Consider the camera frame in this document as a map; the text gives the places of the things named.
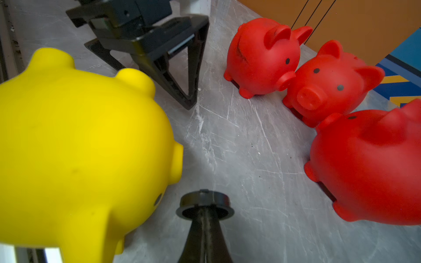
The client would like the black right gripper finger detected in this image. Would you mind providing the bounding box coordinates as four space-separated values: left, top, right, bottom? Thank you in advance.
177 205 234 263

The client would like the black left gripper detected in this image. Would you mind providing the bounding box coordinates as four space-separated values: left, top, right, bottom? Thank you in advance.
66 1 209 110

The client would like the black round bank plug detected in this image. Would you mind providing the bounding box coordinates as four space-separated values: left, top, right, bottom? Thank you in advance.
176 189 235 220

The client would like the yellow piggy bank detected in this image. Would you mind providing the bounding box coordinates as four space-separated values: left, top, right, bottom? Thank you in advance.
1 48 183 263

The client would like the red piggy bank left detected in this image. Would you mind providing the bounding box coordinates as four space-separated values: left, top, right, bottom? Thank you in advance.
224 18 313 99

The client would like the red piggy bank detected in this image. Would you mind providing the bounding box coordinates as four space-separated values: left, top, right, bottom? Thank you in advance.
304 99 421 225
283 40 385 128
224 18 313 99

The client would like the red piggy bank right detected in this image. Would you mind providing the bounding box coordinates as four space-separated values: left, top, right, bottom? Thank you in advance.
304 99 421 225

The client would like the red piggy bank middle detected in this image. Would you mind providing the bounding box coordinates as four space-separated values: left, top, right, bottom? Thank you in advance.
283 40 385 128

